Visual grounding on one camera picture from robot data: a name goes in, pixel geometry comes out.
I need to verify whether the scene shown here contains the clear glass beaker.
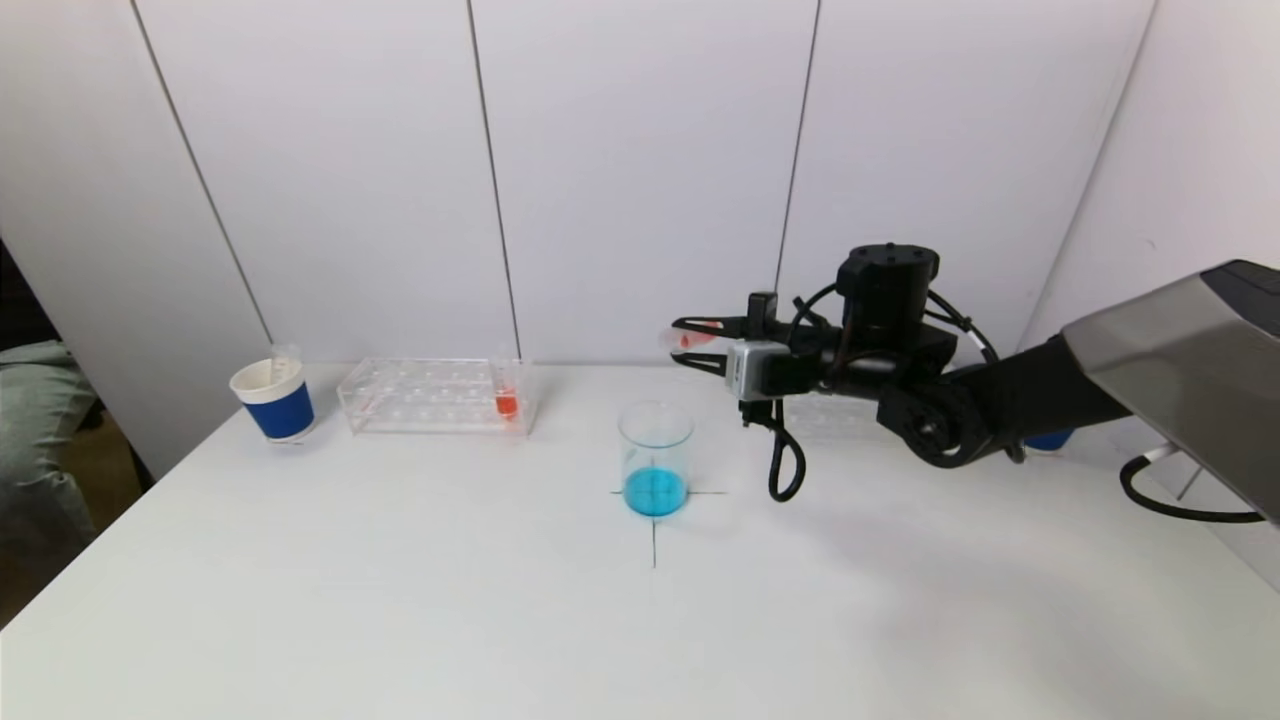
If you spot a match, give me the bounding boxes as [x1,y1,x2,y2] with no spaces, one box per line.
[616,400,695,519]

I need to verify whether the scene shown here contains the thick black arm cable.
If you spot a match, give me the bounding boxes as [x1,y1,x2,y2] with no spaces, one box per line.
[1119,444,1267,525]

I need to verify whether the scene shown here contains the thin black camera cable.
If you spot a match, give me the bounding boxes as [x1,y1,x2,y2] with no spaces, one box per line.
[765,283,1002,504]

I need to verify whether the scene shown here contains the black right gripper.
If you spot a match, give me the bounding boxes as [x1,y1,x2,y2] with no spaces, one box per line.
[670,290,844,427]

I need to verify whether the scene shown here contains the test tube with red pigment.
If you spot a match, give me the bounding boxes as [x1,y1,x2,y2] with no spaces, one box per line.
[488,350,522,423]
[657,320,726,354]

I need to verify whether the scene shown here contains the person in grey jeans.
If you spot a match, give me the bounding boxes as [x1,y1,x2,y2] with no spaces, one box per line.
[0,240,103,561]

